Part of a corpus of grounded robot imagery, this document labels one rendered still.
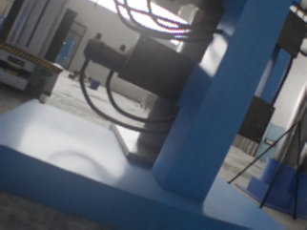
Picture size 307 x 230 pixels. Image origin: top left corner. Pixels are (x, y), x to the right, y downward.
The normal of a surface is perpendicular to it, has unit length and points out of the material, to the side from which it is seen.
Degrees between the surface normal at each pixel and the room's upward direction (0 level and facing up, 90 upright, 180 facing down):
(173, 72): 90
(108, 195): 90
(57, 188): 90
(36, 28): 90
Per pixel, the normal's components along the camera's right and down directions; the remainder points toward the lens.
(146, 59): 0.25, 0.14
